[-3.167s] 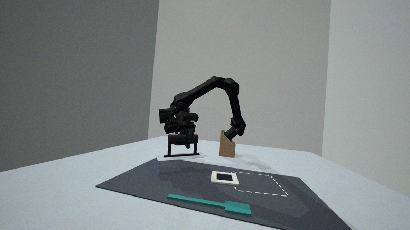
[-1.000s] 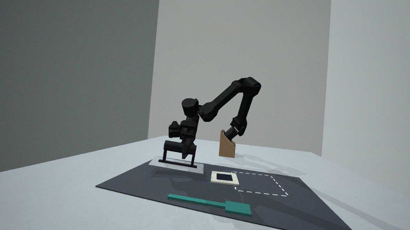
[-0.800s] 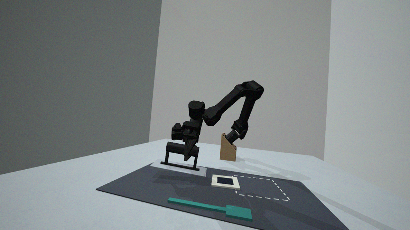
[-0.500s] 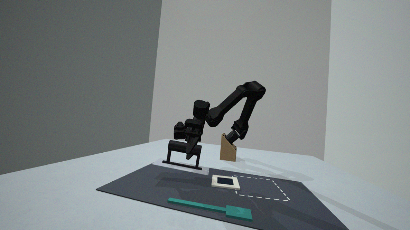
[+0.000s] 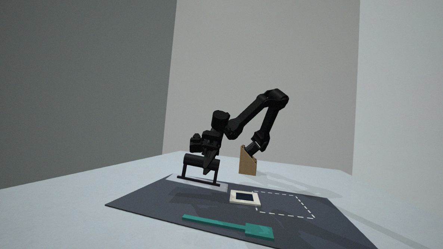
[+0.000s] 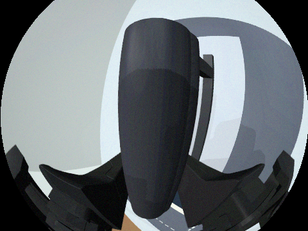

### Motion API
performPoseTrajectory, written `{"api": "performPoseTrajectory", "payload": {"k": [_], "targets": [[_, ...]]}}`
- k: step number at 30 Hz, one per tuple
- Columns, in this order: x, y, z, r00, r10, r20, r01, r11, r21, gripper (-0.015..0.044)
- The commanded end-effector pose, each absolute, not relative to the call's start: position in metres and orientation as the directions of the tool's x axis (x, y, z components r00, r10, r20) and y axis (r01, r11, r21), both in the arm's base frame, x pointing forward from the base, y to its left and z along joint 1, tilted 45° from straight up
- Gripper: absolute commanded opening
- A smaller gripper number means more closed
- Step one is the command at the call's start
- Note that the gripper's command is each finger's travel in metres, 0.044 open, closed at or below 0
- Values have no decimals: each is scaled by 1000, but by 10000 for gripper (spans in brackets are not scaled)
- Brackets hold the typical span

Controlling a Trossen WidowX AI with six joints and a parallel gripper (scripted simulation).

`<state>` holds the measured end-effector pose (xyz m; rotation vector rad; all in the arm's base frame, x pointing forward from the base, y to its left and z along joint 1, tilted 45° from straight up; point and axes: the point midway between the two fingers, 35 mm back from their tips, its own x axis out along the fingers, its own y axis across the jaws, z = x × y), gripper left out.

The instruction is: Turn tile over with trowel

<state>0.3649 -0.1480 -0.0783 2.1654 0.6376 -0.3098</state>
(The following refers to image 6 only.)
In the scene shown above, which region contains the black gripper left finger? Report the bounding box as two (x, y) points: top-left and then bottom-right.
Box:
(39, 152), (128, 230)

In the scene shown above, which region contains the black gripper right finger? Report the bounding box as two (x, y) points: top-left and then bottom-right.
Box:
(177, 155), (265, 228)

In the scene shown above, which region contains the beige square tile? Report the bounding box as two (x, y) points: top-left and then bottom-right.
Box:
(171, 192), (184, 215)

